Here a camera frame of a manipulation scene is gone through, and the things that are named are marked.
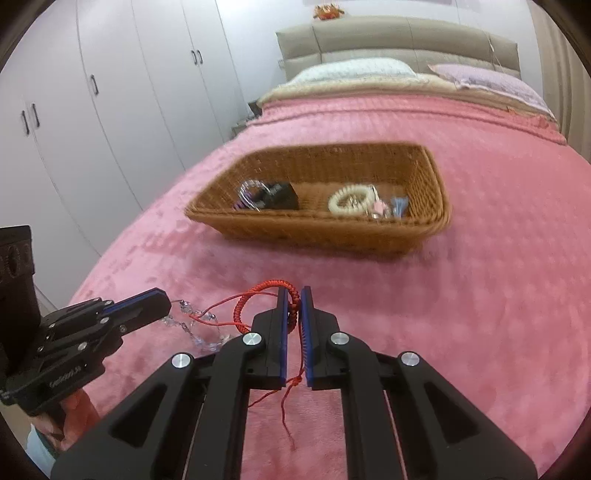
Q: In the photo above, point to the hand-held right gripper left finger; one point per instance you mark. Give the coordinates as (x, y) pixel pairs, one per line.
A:
(258, 350)

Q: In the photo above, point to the blue hair clip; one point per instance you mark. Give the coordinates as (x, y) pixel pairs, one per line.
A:
(399, 205)

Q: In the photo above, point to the beige curtain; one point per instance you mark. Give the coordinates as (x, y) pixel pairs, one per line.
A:
(554, 69)

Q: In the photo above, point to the person's left forearm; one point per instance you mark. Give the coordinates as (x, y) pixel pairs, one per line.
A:
(41, 450)

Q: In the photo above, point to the white floral pillow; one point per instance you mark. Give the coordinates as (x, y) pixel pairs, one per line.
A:
(351, 69)

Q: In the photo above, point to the black device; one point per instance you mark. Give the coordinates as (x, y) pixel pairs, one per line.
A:
(254, 108)

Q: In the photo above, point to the person's left hand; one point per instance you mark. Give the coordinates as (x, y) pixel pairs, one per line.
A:
(76, 415)

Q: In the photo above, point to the silver hair clip pink end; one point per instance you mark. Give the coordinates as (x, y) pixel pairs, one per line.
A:
(378, 205)

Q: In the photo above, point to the light purple pillow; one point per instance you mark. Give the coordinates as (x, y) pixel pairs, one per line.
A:
(489, 81)

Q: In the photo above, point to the white wardrobe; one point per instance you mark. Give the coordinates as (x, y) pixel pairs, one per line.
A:
(115, 92)

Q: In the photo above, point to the orange plush toy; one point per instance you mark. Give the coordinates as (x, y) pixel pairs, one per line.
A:
(328, 11)

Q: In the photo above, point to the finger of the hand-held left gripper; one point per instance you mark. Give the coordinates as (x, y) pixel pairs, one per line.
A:
(147, 314)
(134, 300)

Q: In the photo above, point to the grey padded headboard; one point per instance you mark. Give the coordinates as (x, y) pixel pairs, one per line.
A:
(392, 41)

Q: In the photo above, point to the brown wicker basket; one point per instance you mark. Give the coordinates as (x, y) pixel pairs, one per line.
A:
(323, 230)

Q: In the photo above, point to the beige folded blanket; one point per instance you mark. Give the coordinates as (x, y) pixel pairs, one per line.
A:
(323, 90)

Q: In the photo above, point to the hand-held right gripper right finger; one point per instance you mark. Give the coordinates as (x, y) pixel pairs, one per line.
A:
(328, 350)

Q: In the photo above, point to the white nightstand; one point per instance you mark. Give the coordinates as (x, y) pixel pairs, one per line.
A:
(240, 129)

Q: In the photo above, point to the black hair accessory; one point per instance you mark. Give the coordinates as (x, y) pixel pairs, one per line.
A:
(281, 196)

